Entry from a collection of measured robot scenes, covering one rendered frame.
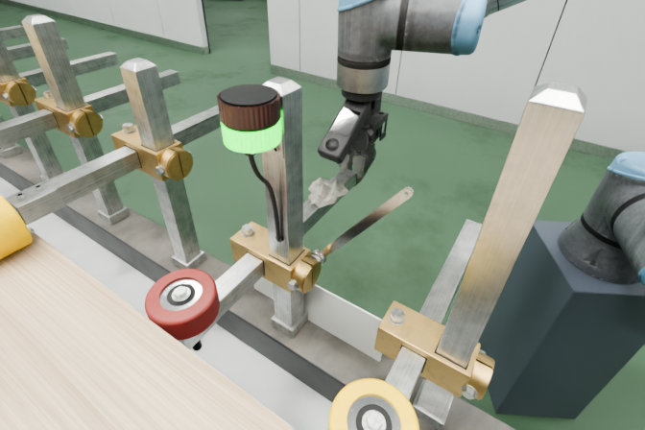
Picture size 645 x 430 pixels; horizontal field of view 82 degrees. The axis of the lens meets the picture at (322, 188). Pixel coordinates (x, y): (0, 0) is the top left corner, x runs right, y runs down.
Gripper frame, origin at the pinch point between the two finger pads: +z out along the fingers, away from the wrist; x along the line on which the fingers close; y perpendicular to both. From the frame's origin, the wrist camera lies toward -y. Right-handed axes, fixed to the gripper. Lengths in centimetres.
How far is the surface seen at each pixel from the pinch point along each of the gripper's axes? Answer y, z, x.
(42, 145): -27, 0, 69
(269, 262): -29.0, -5.1, -3.0
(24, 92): -27, -14, 66
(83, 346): -51, -10, 3
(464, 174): 152, 89, 2
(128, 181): 28, 83, 162
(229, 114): -33.1, -30.5, -4.7
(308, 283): -27.5, -2.8, -8.8
